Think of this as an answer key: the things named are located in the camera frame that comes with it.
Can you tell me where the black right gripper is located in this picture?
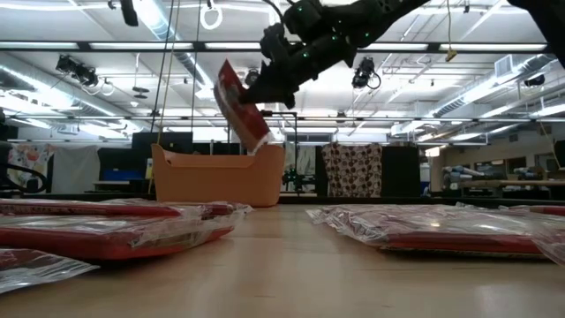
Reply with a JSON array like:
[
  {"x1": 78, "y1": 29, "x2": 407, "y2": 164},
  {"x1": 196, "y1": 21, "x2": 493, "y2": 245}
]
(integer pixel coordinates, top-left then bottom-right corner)
[{"x1": 240, "y1": 21, "x2": 358, "y2": 110}]

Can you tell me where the orange plastic basket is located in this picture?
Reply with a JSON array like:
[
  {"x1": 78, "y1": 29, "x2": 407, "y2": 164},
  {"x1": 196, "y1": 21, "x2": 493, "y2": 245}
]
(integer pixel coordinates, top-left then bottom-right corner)
[{"x1": 150, "y1": 141, "x2": 286, "y2": 208}]

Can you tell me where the brown dotted hanging cloth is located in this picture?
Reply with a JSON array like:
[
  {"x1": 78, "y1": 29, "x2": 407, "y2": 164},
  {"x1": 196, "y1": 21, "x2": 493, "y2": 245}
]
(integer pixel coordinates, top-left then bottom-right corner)
[{"x1": 320, "y1": 141, "x2": 383, "y2": 199}]

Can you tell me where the large black monitor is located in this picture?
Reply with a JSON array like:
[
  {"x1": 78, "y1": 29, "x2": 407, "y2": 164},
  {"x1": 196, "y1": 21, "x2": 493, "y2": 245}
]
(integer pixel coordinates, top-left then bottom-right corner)
[{"x1": 131, "y1": 131, "x2": 194, "y2": 155}]

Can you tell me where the small black monitor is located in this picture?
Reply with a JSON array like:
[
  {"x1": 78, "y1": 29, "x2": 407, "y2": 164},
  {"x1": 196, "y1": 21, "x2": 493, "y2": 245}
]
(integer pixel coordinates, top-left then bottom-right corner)
[{"x1": 96, "y1": 147, "x2": 147, "y2": 171}]

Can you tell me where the black standing panel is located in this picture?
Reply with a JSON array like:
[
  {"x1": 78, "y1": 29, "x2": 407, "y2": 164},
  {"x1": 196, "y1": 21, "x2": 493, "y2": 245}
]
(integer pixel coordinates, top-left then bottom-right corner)
[{"x1": 381, "y1": 145, "x2": 421, "y2": 198}]

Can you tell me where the blue box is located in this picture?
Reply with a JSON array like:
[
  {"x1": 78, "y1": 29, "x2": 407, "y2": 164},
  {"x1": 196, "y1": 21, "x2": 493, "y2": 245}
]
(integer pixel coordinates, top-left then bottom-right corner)
[{"x1": 102, "y1": 169, "x2": 145, "y2": 183}]

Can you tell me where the white hanging cloth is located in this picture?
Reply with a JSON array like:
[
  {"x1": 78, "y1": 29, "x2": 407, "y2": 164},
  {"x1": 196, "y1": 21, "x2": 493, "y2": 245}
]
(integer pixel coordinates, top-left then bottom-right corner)
[{"x1": 51, "y1": 145, "x2": 102, "y2": 194}]

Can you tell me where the floral hanging cloth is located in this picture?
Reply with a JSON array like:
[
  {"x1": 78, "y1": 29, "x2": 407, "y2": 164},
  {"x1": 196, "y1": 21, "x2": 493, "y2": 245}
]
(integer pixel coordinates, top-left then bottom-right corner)
[{"x1": 7, "y1": 143, "x2": 57, "y2": 189}]

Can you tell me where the yellow hanging tag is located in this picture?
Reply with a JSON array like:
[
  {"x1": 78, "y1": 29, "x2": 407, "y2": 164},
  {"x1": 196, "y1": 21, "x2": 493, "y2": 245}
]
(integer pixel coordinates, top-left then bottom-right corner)
[{"x1": 444, "y1": 0, "x2": 458, "y2": 64}]

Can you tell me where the black office chair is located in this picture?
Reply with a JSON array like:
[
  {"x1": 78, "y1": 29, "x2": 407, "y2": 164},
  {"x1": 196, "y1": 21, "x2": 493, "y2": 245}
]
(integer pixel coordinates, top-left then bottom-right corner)
[{"x1": 0, "y1": 108, "x2": 49, "y2": 198}]

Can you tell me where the wooden background table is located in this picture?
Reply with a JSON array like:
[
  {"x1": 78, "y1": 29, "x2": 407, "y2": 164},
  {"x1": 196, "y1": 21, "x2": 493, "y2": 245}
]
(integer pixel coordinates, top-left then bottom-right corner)
[{"x1": 458, "y1": 178, "x2": 565, "y2": 190}]

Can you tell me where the black hanging cable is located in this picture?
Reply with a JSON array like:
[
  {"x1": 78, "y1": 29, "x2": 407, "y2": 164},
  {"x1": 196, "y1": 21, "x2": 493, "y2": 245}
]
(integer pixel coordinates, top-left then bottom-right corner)
[{"x1": 150, "y1": 0, "x2": 176, "y2": 133}]

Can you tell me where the white hanging ring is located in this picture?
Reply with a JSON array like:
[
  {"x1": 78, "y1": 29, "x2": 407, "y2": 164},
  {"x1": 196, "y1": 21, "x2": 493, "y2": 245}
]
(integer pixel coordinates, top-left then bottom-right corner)
[{"x1": 199, "y1": 0, "x2": 224, "y2": 32}]

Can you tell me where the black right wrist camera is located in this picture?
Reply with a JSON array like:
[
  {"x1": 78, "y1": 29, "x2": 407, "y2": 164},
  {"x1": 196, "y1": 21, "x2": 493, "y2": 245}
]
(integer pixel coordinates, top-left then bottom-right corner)
[{"x1": 282, "y1": 0, "x2": 326, "y2": 34}]

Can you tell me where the black ceiling camera cluster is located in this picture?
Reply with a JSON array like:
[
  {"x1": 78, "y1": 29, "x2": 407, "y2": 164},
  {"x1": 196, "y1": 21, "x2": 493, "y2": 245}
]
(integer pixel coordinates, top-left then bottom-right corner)
[{"x1": 55, "y1": 53, "x2": 100, "y2": 88}]

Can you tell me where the black metal table frame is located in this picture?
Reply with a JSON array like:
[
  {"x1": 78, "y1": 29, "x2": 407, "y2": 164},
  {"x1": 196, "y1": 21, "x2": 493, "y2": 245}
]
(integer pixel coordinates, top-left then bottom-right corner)
[{"x1": 21, "y1": 192, "x2": 565, "y2": 208}]

